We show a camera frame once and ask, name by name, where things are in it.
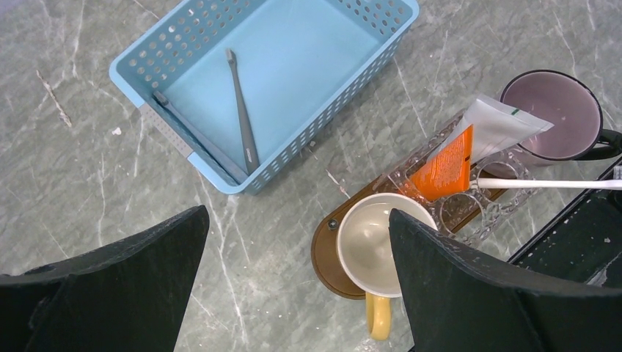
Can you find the yellow ceramic mug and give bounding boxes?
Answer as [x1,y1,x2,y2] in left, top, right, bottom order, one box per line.
[336,193,437,341]

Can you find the purple ceramic mug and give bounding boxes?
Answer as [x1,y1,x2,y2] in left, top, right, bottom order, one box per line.
[500,69,621,169]

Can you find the grey toothbrush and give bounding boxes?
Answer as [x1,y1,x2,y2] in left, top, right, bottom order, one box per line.
[153,90,248,184]
[225,48,260,174]

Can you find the light blue plastic basket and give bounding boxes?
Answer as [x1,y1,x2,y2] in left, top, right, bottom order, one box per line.
[109,1,420,194]

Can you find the orange capped toothpaste tube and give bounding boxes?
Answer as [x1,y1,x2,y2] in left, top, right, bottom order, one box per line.
[410,125,473,202]

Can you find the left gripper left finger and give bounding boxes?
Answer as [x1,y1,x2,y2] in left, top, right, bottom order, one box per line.
[1,205,210,351]

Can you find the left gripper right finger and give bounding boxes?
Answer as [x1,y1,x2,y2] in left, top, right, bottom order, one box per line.
[389,209,621,351]

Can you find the clear acrylic toothbrush holder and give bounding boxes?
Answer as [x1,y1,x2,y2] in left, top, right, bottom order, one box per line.
[386,114,541,246]

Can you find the white red toothpaste tube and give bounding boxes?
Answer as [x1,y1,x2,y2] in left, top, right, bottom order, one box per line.
[430,94,554,164]

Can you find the brown wooden oval tray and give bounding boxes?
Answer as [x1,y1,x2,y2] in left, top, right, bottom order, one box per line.
[310,167,509,301]

